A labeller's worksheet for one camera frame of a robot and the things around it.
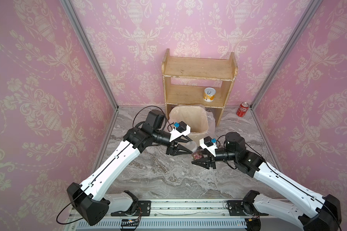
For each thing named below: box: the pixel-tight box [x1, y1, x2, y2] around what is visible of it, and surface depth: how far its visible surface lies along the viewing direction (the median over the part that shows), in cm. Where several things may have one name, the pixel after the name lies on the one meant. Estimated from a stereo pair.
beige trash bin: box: [168, 105, 209, 144], surface depth 87 cm
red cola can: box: [236, 102, 250, 118], surface depth 111 cm
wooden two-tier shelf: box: [161, 48, 239, 127], surface depth 86 cm
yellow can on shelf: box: [202, 87, 216, 103], surface depth 95 cm
